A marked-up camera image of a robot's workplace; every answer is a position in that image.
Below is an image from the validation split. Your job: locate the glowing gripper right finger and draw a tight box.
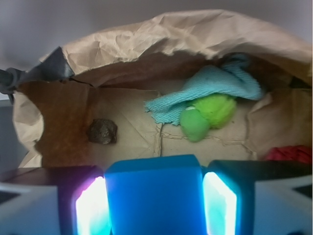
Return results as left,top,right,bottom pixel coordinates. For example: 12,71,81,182
202,160,313,235

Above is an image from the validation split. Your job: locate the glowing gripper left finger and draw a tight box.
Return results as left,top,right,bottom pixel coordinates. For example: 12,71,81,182
0,166,112,235

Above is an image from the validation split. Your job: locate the blue block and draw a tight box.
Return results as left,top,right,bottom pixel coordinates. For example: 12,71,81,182
105,155,206,235

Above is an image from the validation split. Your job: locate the red crumpled cloth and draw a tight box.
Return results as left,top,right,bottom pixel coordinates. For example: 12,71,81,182
265,145,313,165

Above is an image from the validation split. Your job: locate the dark brown rock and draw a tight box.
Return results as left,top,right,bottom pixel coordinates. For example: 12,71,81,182
87,118,117,144

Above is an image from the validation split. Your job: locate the green plush toy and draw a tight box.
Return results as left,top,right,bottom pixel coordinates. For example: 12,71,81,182
179,94,237,142

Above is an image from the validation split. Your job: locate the brown paper bag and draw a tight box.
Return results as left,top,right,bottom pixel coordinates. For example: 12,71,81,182
13,10,313,168

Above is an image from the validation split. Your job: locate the light blue towel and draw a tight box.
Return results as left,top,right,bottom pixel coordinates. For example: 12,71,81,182
144,54,266,126

